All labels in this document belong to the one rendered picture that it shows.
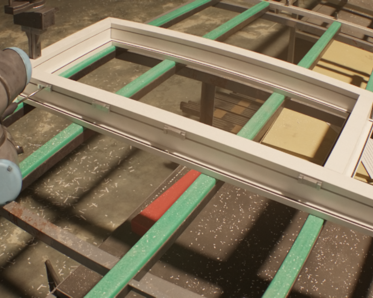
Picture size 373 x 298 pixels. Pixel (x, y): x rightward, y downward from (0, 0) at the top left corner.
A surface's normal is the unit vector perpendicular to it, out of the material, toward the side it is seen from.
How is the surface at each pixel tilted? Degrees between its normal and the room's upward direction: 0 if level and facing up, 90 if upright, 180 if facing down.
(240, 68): 90
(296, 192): 90
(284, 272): 0
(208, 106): 90
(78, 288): 0
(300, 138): 0
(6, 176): 85
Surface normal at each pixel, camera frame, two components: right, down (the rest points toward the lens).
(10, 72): 0.76, -0.44
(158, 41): -0.52, 0.47
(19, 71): 0.88, -0.27
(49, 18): 0.85, 0.32
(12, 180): 0.36, 0.46
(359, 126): 0.04, -0.83
